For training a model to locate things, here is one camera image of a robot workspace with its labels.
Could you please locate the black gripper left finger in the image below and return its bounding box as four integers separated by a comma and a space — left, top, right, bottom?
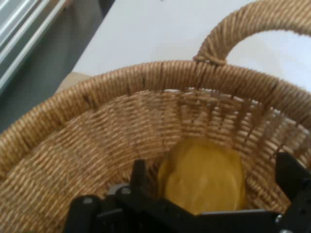
130, 159, 148, 195

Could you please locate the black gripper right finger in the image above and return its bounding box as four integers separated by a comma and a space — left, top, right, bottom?
276, 151, 311, 214

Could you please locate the yellow round fruit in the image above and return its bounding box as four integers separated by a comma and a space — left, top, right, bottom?
157, 138, 248, 216

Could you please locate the woven wicker basket with handles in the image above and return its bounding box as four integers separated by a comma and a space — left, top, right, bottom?
0, 0, 311, 233

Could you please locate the aluminium frame rail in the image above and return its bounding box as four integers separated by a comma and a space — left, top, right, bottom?
0, 0, 71, 94

